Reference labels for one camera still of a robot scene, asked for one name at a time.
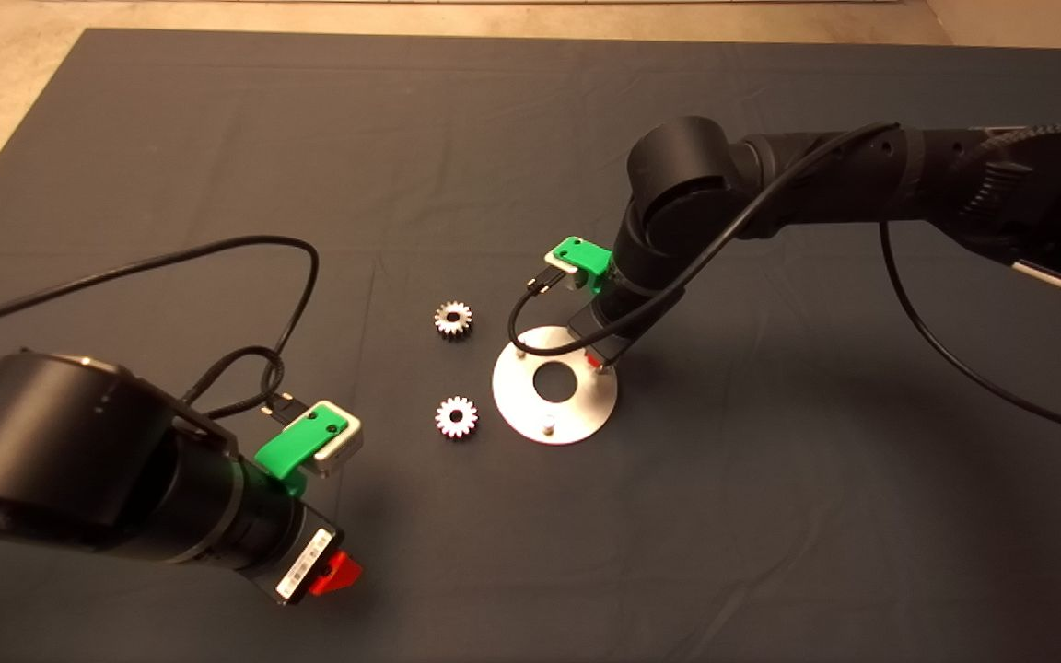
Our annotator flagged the green left camera mount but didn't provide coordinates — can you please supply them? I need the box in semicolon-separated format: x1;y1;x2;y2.
254;405;349;498

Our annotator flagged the small steel planetary gear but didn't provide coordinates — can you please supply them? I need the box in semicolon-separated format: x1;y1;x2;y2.
435;397;479;440
434;301;474;340

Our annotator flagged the black left camera cable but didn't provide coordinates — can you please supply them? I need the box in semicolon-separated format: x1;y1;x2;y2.
0;235;320;429

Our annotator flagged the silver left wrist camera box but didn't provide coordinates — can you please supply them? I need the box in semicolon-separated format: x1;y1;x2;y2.
305;401;364;478

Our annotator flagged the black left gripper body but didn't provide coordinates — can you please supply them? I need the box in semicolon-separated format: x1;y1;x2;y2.
257;506;345;607

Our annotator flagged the dark grey table cloth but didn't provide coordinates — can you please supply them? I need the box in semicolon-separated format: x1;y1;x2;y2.
0;28;1061;663

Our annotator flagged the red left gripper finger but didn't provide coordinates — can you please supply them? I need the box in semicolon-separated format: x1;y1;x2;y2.
309;550;364;598

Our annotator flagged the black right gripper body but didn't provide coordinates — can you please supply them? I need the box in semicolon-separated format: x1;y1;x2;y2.
567;285;653;366

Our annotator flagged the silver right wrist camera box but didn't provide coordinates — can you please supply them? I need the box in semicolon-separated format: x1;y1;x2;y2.
542;258;589;296

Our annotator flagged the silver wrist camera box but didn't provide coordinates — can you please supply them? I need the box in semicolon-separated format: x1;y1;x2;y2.
542;258;589;296
305;401;364;478

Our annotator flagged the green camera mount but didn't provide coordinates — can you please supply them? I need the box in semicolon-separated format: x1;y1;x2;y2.
544;237;612;294
254;405;349;498

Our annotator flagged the green right camera mount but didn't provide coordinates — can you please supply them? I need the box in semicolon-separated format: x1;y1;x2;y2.
544;237;612;294

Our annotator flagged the round metal carrier plate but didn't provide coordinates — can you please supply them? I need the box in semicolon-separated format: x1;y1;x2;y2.
492;326;619;447

